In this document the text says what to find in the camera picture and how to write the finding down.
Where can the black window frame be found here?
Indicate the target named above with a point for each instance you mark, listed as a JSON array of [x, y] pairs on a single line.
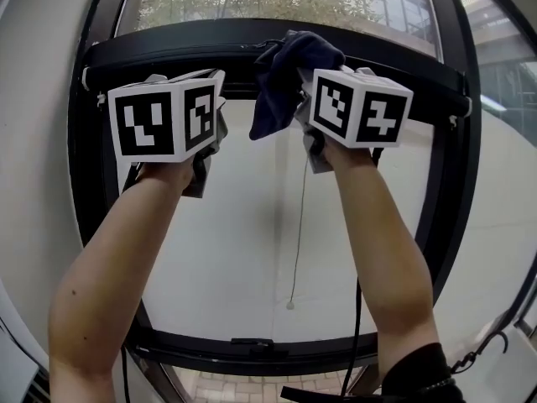
[[455, 191]]

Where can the black window latch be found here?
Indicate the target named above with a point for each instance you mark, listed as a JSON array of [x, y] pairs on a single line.
[[260, 346]]

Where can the black sleeve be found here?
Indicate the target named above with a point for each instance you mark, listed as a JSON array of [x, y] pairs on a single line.
[[423, 376]]

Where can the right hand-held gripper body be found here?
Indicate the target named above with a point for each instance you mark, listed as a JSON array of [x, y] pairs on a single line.
[[356, 111]]

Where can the white wall unit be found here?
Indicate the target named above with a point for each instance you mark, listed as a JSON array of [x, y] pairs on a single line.
[[14, 372]]

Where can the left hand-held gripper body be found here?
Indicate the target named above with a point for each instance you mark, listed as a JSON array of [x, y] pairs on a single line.
[[147, 120]]

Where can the person's right forearm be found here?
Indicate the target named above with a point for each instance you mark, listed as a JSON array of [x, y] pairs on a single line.
[[382, 242]]

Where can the dark blue cloth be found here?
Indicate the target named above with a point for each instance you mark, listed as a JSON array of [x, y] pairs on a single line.
[[289, 82]]

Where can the building outside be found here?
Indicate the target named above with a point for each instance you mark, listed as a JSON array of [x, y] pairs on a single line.
[[413, 8]]

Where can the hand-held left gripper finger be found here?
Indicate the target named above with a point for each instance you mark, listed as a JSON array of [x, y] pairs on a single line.
[[221, 101]]

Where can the black roller blind bar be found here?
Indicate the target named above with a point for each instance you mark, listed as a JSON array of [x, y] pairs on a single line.
[[168, 63]]

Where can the person's left forearm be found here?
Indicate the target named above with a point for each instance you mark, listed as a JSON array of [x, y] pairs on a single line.
[[109, 275]]

